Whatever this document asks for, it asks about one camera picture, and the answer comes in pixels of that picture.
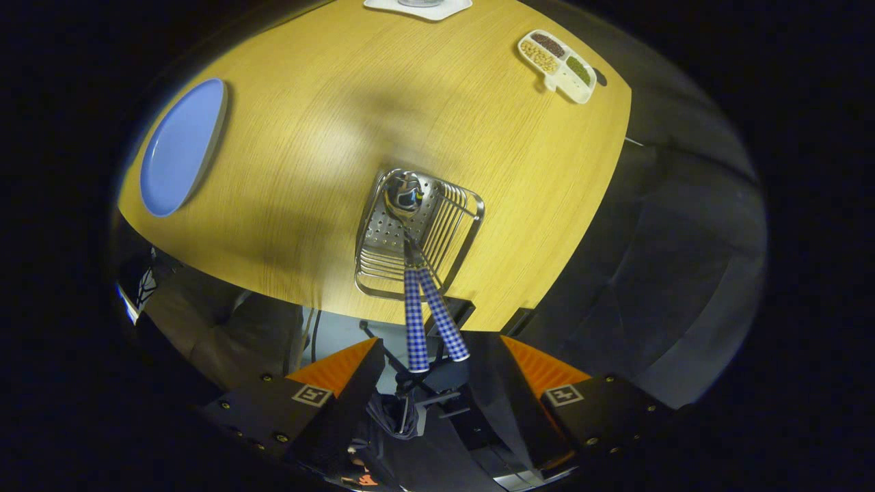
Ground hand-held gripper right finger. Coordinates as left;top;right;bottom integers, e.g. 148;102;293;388
491;335;681;479

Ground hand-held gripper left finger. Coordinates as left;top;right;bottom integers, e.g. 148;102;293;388
203;337;387;477

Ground fork with checkered handle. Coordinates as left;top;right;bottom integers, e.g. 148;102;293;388
410;232;471;363

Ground spoon with checkered handle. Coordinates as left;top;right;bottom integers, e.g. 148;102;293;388
383;172;430;373

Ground person's brown trousers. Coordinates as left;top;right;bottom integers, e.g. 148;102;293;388
147;266;305;390

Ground white printed board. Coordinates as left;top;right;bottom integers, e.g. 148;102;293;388
118;266;159;322

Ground blue plate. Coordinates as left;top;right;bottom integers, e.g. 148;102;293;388
140;78;228;218

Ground white divided bean dish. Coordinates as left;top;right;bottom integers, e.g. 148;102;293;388
517;29;598;105

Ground white coaster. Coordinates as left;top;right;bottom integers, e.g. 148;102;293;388
364;0;473;22

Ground metal wire cutlery rack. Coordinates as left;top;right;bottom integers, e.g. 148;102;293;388
354;168;486;301

